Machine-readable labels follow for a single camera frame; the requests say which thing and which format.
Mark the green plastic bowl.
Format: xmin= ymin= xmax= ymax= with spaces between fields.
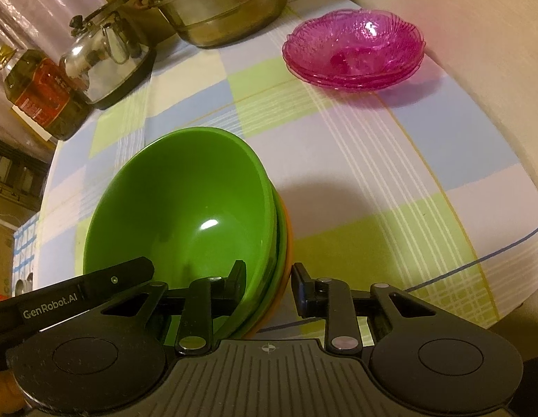
xmin=217 ymin=128 xmax=289 ymax=340
xmin=83 ymin=127 xmax=277 ymax=313

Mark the small metal cup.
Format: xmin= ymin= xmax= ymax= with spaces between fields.
xmin=15 ymin=273 xmax=35 ymax=298

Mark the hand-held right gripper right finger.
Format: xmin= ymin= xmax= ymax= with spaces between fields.
xmin=291 ymin=262 xmax=437 ymax=350

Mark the wooden board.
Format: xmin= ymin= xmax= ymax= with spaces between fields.
xmin=121 ymin=0 xmax=183 ymax=42

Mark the orange plastic bowl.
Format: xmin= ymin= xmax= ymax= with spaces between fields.
xmin=243 ymin=200 xmax=294 ymax=340

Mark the blue checked cloth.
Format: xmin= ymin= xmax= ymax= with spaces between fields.
xmin=10 ymin=213 xmax=40 ymax=292

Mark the stainless steel steamer pot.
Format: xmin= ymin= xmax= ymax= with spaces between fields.
xmin=123 ymin=0 xmax=291 ymax=48

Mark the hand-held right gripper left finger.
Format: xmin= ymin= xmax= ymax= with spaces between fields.
xmin=99 ymin=260 xmax=248 ymax=354

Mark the person's left hand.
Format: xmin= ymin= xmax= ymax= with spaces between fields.
xmin=0 ymin=371 xmax=25 ymax=415

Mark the stainless steel kettle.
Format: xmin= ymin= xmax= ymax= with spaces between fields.
xmin=59 ymin=0 xmax=157 ymax=111

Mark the cooking oil bottle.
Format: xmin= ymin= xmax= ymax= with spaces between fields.
xmin=3 ymin=48 xmax=91 ymax=142

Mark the pink translucent plate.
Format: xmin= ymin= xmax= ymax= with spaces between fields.
xmin=283 ymin=9 xmax=427 ymax=81
xmin=285 ymin=56 xmax=422 ymax=88
xmin=290 ymin=67 xmax=416 ymax=93

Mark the checked pastel tablecloth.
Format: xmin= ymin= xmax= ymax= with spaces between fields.
xmin=36 ymin=0 xmax=538 ymax=340

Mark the dark cabinet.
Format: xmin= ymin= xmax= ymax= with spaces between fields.
xmin=0 ymin=137 xmax=50 ymax=213

